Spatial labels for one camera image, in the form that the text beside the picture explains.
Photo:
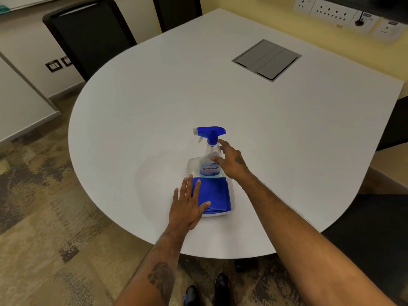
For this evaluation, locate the person's left hand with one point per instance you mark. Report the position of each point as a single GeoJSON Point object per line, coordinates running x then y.
{"type": "Point", "coordinates": [183, 213]}

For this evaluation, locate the person's right hand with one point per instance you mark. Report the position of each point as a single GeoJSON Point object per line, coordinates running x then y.
{"type": "Point", "coordinates": [236, 165]}

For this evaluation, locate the person's left middle finger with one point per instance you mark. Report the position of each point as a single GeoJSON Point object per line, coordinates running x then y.
{"type": "Point", "coordinates": [188, 187]}

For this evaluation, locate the person's left little finger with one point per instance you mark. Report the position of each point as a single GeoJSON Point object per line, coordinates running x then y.
{"type": "Point", "coordinates": [176, 195]}

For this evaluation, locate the person's left thumb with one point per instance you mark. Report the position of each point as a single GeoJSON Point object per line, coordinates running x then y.
{"type": "Point", "coordinates": [205, 206]}

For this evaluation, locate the person's right thumb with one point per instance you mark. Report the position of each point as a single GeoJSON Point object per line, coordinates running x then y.
{"type": "Point", "coordinates": [216, 159]}

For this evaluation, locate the clear spray bottle blue trigger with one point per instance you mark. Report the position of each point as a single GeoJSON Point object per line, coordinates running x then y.
{"type": "Point", "coordinates": [211, 134]}

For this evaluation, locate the person's left forearm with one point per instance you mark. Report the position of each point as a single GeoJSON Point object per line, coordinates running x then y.
{"type": "Point", "coordinates": [159, 267]}

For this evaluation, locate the person's right forearm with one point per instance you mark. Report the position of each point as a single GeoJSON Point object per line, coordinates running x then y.
{"type": "Point", "coordinates": [296, 238]}

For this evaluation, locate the blue microfibre cloth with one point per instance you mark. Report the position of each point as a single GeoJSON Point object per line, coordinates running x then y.
{"type": "Point", "coordinates": [216, 194]}

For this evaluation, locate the clear plastic tray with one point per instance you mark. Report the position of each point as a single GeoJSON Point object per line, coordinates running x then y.
{"type": "Point", "coordinates": [232, 200]}

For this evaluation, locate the black table base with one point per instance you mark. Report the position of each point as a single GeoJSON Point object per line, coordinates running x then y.
{"type": "Point", "coordinates": [245, 265]}

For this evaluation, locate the person's right black shoe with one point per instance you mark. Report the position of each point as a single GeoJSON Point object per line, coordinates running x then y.
{"type": "Point", "coordinates": [222, 288]}

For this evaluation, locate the person's black shoe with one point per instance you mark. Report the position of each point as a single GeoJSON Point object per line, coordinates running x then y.
{"type": "Point", "coordinates": [191, 296]}
{"type": "Point", "coordinates": [222, 288]}

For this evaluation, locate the person's left black shoe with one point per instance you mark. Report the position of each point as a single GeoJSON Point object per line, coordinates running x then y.
{"type": "Point", "coordinates": [191, 296]}

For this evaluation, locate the black chair with narrow back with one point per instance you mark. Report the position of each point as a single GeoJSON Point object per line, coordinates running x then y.
{"type": "Point", "coordinates": [177, 12]}

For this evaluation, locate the black chair with wide back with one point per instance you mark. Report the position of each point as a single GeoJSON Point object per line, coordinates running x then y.
{"type": "Point", "coordinates": [92, 38]}

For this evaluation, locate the black upholstered seat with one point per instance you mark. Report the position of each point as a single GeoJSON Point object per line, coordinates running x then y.
{"type": "Point", "coordinates": [376, 242]}

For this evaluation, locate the black power plug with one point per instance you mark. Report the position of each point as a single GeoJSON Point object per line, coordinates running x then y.
{"type": "Point", "coordinates": [360, 22]}

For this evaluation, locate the black wall switch plate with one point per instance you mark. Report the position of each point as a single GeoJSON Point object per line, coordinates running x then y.
{"type": "Point", "coordinates": [53, 65]}
{"type": "Point", "coordinates": [66, 60]}

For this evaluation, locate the white wall socket strip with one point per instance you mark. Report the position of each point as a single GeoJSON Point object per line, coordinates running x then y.
{"type": "Point", "coordinates": [328, 11]}

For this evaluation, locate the white single wall socket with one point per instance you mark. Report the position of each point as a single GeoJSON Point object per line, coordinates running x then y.
{"type": "Point", "coordinates": [389, 30]}

